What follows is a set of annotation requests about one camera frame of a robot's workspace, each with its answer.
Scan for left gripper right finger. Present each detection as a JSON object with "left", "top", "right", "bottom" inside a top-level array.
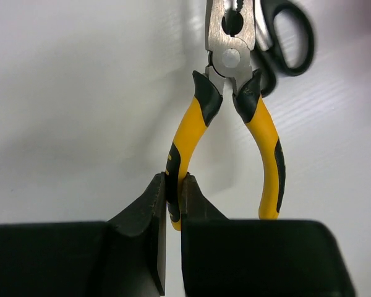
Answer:
[{"left": 181, "top": 174, "right": 356, "bottom": 296}]

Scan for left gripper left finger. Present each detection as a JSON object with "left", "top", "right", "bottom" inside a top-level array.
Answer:
[{"left": 0, "top": 173, "right": 166, "bottom": 296}]

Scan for yellow handled pliers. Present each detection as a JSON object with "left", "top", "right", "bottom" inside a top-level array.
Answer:
[{"left": 164, "top": 1, "right": 286, "bottom": 231}]

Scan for black handled scissors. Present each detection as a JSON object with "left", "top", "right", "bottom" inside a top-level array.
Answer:
[{"left": 254, "top": 0, "right": 315, "bottom": 97}]

